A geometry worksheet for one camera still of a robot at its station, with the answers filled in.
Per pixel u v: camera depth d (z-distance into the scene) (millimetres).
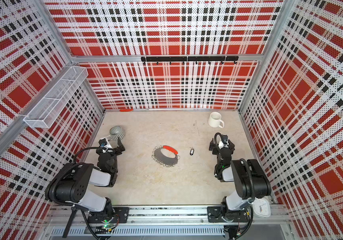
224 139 761
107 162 680
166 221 733
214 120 1053
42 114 690
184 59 889
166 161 935
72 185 452
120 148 825
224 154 718
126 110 1232
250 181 437
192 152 977
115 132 1055
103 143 736
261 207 734
